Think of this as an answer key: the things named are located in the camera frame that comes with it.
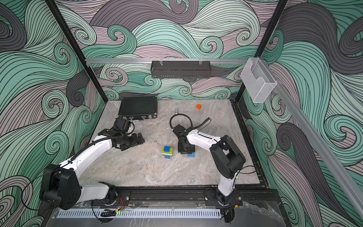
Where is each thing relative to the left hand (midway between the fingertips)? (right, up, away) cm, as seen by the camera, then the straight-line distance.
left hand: (138, 141), depth 84 cm
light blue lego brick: (+33, -11, +5) cm, 35 cm away
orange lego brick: (+41, +23, +31) cm, 57 cm away
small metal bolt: (+23, +19, +26) cm, 40 cm away
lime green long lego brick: (+18, -8, 0) cm, 19 cm away
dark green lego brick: (+16, -9, +1) cm, 19 cm away
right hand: (+27, -9, +5) cm, 29 cm away
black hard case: (-8, +21, +27) cm, 35 cm away
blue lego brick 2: (+18, -11, +3) cm, 21 cm away
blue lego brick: (+18, -4, -4) cm, 19 cm away
